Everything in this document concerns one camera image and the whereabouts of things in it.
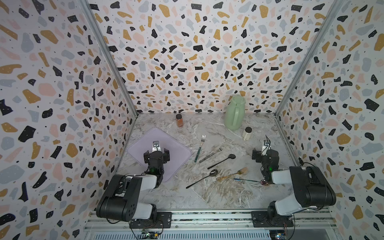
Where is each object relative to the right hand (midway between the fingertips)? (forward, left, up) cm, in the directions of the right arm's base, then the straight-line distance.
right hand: (264, 148), depth 94 cm
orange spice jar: (+22, +56, +1) cm, 61 cm away
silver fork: (+2, +27, -5) cm, 28 cm away
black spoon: (-2, +20, -7) cm, 21 cm away
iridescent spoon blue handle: (-18, +16, -7) cm, 25 cm away
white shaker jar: (+11, +9, +1) cm, 14 cm away
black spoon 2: (-14, +32, -5) cm, 35 cm away
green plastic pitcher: (+17, +19, +15) cm, 29 cm away
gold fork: (-13, +15, -5) cm, 21 cm away
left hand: (-4, +66, +3) cm, 66 cm away
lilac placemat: (-1, +55, -6) cm, 55 cm away
